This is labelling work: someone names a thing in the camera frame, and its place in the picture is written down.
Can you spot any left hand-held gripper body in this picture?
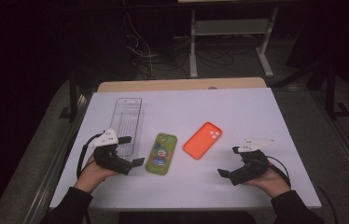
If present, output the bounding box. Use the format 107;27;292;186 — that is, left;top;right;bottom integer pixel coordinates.
88;128;133;176

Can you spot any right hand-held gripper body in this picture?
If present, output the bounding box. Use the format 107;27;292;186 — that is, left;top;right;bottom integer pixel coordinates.
230;137;276;187

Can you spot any clear plastic rack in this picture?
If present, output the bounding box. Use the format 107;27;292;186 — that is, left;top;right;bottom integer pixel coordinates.
109;97;145;161

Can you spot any green cartoon phone case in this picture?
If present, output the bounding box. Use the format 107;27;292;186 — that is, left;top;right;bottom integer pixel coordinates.
145;133;178;175

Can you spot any orange phone case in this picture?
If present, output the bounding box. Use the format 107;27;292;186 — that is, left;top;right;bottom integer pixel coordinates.
182;121;223;161

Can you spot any person's left hand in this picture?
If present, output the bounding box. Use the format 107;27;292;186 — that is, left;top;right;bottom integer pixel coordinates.
74;154;121;195

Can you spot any person's right hand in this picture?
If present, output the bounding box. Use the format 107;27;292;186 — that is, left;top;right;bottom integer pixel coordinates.
244;167;292;199

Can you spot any black metal stand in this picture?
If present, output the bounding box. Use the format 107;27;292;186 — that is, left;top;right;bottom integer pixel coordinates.
59;70;83;123
325;62;349;121

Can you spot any right hand-held gripper black cable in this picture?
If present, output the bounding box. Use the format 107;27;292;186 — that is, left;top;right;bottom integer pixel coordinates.
267;155;292;189

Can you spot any black floor cable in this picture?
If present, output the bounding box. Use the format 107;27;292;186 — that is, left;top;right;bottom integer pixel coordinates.
314;183;339;224

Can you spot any tangle of floor cables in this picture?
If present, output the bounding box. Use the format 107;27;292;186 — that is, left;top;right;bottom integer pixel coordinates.
122;12;248;80

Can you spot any white metal table frame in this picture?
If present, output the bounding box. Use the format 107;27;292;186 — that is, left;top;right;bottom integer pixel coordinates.
188;7;280;78

